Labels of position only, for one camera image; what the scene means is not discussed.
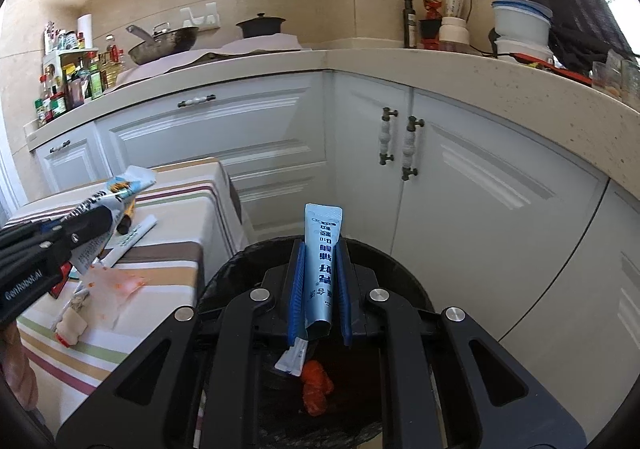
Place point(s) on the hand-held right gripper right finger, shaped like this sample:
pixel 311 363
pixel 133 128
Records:
pixel 345 294

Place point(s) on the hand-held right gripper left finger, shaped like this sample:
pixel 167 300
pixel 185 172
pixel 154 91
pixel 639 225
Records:
pixel 295 294

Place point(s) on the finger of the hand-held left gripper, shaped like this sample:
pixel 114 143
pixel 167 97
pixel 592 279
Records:
pixel 82 229

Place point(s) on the light blue sachet packet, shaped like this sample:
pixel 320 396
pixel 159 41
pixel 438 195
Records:
pixel 320 269

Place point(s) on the printed snack wrapper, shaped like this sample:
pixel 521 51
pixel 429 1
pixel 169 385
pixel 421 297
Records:
pixel 127 184

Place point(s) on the black trash bin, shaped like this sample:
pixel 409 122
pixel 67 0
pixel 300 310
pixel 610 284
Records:
pixel 410 284

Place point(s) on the person's left forearm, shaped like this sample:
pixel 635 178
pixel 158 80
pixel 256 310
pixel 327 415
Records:
pixel 17 369

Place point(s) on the yellow label brown bottle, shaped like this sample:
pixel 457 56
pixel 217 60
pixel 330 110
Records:
pixel 127 221

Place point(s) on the white stick sachet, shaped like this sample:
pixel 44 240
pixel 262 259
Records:
pixel 136 235

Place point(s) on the crumpled white tissue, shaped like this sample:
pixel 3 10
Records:
pixel 72 324

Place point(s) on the small white blue sachet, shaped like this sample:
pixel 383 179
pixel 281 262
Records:
pixel 292 359

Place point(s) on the orange stained plastic wrap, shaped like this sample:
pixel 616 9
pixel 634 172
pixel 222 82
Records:
pixel 110 294

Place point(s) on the crumpled orange wrapper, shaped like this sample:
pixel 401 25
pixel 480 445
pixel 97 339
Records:
pixel 316 386

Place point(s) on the group of condiment bottles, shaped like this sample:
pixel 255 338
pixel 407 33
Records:
pixel 75 79

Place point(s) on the white kitchen cabinets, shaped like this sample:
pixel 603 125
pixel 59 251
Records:
pixel 500 229

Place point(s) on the paper towel roll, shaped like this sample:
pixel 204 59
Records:
pixel 85 31

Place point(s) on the steel wok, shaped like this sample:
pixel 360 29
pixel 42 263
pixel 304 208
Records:
pixel 165 44

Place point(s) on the pink stove cover cloth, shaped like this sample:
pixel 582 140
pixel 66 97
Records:
pixel 250 49

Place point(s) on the black lidded pot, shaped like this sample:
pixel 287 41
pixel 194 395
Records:
pixel 262 26

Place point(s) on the dark oil bottle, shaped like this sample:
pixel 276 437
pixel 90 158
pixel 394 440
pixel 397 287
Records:
pixel 410 26

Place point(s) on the white jar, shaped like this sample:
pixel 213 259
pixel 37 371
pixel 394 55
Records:
pixel 454 34

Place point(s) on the red decorative bag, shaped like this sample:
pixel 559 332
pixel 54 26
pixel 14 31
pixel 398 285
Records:
pixel 431 9

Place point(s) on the red tray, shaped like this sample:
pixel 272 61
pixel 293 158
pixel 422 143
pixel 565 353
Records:
pixel 555 66

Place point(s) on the stack of white containers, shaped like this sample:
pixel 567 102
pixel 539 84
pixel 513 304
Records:
pixel 522 24

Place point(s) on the clear glass cup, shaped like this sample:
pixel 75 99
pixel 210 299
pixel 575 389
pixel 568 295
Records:
pixel 607 79
pixel 631 79

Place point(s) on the white wall rack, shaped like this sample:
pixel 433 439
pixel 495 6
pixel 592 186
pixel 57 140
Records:
pixel 200 18

